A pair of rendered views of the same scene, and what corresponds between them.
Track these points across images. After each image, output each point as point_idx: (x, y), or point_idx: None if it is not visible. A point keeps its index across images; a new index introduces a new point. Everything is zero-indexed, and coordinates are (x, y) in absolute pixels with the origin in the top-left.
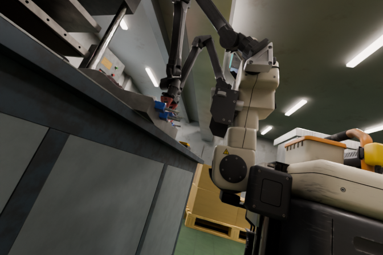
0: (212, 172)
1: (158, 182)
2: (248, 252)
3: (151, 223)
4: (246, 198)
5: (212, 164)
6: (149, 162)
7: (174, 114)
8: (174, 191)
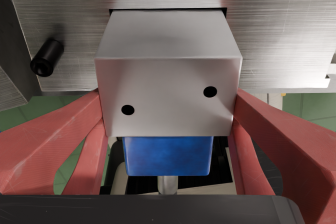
0: (116, 173)
1: None
2: (224, 138)
3: None
4: (109, 194)
5: (220, 176)
6: None
7: (185, 175)
8: None
